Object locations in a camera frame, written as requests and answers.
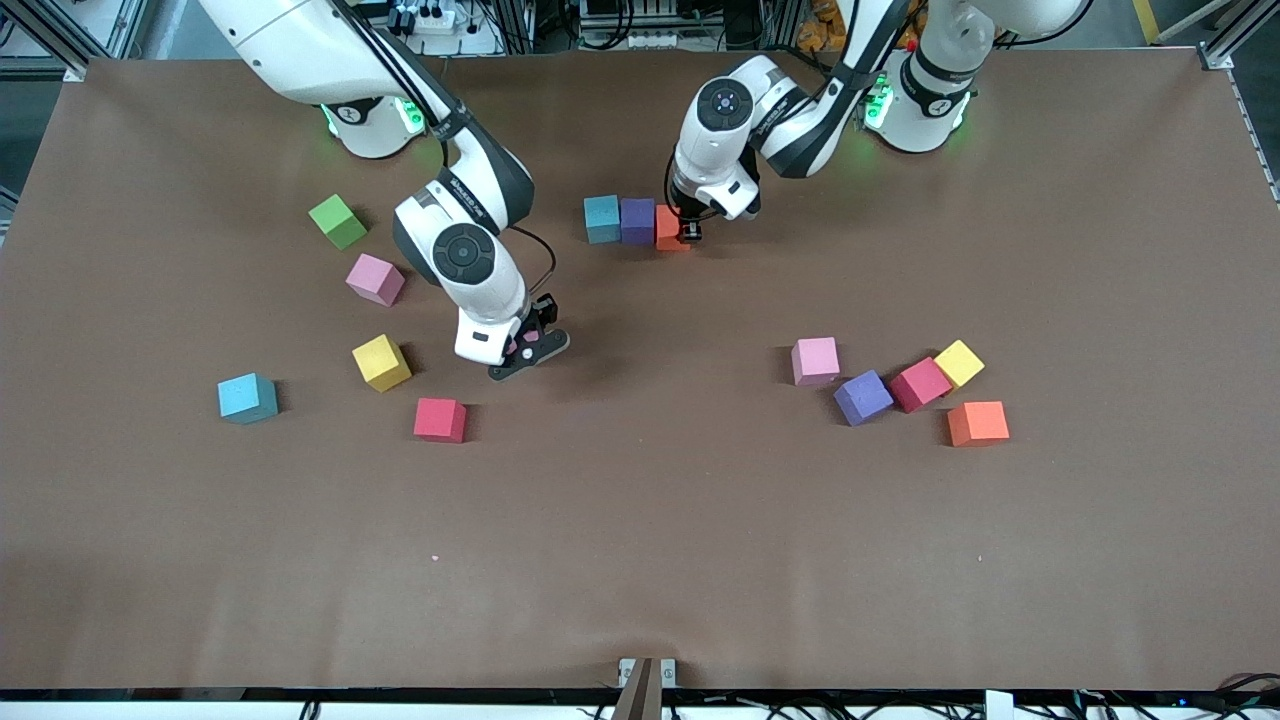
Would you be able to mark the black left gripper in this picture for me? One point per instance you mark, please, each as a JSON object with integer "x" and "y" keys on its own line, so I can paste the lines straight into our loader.
{"x": 689, "y": 221}

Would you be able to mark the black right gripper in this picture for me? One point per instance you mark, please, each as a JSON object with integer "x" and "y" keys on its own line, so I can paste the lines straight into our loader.
{"x": 541, "y": 311}

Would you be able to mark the pink foam cube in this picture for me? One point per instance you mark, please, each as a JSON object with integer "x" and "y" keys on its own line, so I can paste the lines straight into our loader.
{"x": 375, "y": 279}
{"x": 815, "y": 361}
{"x": 531, "y": 338}

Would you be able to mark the orange foam cube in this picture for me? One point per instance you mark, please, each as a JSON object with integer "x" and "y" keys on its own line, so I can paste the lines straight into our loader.
{"x": 977, "y": 423}
{"x": 668, "y": 228}

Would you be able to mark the purple foam cube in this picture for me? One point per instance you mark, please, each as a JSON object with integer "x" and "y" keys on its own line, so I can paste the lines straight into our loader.
{"x": 863, "y": 397}
{"x": 638, "y": 222}

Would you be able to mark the light blue foam cube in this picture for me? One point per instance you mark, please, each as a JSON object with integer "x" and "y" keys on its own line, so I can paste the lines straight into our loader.
{"x": 247, "y": 398}
{"x": 602, "y": 219}

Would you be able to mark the red foam cube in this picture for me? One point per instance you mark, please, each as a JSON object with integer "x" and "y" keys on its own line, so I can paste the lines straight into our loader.
{"x": 919, "y": 384}
{"x": 440, "y": 419}

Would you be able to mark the yellow foam cube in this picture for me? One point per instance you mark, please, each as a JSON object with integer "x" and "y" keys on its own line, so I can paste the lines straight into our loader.
{"x": 381, "y": 362}
{"x": 959, "y": 363}

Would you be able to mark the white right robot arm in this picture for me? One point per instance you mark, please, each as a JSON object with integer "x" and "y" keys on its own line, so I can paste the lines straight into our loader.
{"x": 490, "y": 300}

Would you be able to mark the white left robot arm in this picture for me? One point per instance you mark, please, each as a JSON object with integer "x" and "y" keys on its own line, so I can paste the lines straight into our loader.
{"x": 715, "y": 160}

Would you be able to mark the electronics rack unit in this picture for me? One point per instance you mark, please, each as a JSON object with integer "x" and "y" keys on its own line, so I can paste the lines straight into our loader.
{"x": 630, "y": 25}

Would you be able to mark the paper table cover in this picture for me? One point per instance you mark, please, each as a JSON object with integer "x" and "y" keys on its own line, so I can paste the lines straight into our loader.
{"x": 640, "y": 520}

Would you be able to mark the green foam cube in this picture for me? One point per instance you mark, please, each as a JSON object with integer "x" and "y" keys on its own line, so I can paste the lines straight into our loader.
{"x": 338, "y": 222}

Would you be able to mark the bag of orange items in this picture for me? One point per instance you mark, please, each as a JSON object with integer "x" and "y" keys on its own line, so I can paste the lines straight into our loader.
{"x": 815, "y": 35}

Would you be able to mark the white power strip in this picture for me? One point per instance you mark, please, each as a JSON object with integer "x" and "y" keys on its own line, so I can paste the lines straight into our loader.
{"x": 430, "y": 18}

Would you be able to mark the small white box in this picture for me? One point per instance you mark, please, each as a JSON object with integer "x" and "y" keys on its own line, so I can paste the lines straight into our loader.
{"x": 998, "y": 706}

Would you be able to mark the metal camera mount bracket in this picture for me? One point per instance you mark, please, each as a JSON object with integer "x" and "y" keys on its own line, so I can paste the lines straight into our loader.
{"x": 645, "y": 690}

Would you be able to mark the aluminium frame profile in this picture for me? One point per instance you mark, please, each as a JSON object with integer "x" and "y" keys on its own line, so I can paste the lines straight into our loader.
{"x": 1235, "y": 35}
{"x": 45, "y": 38}

